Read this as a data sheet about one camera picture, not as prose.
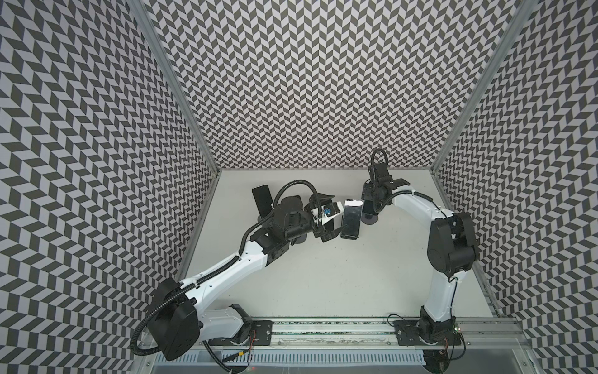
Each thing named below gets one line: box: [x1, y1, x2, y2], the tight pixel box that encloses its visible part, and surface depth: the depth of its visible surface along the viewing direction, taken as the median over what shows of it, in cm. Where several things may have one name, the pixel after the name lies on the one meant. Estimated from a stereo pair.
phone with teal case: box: [340, 199, 364, 240], surface depth 91 cm
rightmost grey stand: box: [361, 213, 379, 226], surface depth 103 cm
